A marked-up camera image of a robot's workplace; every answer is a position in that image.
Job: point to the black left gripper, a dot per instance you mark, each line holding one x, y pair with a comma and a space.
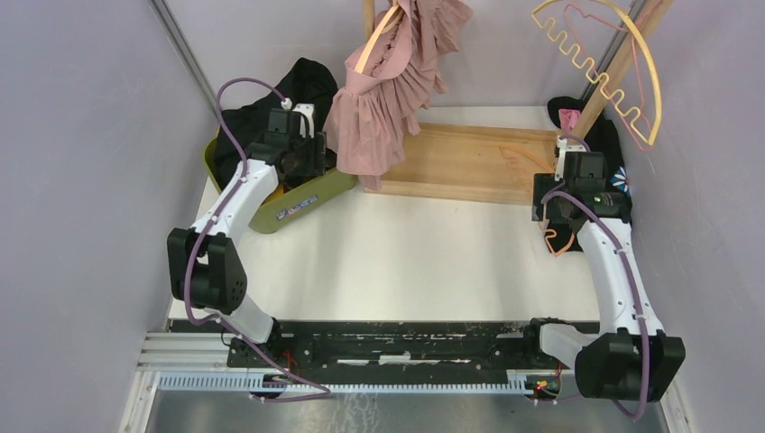
315, 166

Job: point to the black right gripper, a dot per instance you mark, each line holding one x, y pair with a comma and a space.
544, 182

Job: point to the black skirt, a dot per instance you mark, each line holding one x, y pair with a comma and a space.
308, 81

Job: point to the pink pleated skirt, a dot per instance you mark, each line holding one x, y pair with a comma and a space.
373, 111

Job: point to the pink wire hanger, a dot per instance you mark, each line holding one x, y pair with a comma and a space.
630, 85

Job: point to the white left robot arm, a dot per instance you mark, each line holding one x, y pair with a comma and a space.
206, 271

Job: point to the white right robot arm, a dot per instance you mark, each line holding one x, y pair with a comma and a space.
631, 358

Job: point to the olive green plastic basket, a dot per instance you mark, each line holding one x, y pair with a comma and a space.
285, 206

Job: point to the black cloth on table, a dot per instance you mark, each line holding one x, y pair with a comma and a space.
603, 138

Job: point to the small pink cloth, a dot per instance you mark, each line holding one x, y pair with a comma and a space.
568, 118

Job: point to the aluminium corner profile left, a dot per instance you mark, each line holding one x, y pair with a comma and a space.
180, 43

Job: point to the aluminium corner profile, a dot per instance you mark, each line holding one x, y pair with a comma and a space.
180, 43
615, 42

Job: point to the aluminium corner profile right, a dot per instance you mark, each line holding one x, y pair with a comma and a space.
615, 42

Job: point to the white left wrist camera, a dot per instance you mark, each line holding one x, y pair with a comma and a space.
305, 115

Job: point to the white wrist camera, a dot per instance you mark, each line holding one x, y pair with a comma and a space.
564, 146
305, 115

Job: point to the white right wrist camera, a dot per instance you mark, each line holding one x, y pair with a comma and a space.
564, 146

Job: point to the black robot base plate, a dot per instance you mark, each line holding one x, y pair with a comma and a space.
407, 353

